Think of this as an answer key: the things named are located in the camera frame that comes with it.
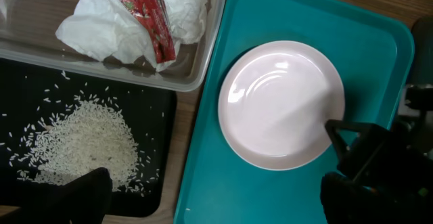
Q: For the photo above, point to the rice pile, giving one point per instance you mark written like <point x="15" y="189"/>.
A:
<point x="84" y="142"/>

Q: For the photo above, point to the teal serving tray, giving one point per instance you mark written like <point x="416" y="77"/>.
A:
<point x="373" y="55"/>

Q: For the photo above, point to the black tray bin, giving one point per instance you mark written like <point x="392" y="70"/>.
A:
<point x="135" y="115"/>

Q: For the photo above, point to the clear plastic bin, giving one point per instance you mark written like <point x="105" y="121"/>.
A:
<point x="28" y="35"/>

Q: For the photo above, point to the tissue with red wrapper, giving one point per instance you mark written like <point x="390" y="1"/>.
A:
<point x="104" y="28"/>

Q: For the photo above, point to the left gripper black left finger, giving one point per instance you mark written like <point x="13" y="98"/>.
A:
<point x="84" y="200"/>

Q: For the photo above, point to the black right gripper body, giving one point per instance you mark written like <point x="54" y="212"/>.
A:
<point x="392" y="164"/>

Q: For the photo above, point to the grey dishwasher rack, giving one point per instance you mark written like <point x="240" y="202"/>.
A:
<point x="421" y="70"/>

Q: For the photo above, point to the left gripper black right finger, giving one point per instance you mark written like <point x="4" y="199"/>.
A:
<point x="345" y="201"/>

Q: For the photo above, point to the large pink plate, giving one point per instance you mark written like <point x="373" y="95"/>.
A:
<point x="274" y="103"/>

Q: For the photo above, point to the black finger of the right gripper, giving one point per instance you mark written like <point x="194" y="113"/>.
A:
<point x="349" y="139"/>

